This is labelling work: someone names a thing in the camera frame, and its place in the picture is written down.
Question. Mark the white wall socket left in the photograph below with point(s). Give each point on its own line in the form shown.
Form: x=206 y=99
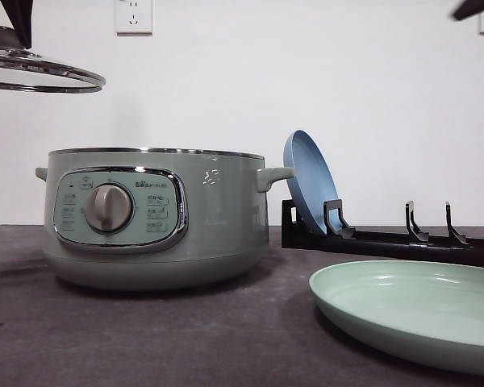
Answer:
x=133 y=19

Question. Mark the glass pot lid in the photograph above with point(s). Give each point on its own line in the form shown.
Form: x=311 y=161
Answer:
x=12 y=55

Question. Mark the black dish rack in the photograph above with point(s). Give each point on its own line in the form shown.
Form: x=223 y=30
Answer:
x=452 y=247

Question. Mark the green electric steamer pot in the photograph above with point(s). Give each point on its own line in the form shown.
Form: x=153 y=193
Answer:
x=156 y=219

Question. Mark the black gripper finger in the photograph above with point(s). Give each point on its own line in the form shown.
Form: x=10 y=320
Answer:
x=469 y=8

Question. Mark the black gripper finger holding lid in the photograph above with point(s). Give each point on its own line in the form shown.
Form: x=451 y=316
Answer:
x=20 y=14

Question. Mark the green plate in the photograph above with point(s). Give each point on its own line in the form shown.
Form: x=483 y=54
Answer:
x=426 y=311

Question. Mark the blue plate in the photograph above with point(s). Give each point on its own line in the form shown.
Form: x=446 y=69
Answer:
x=313 y=183

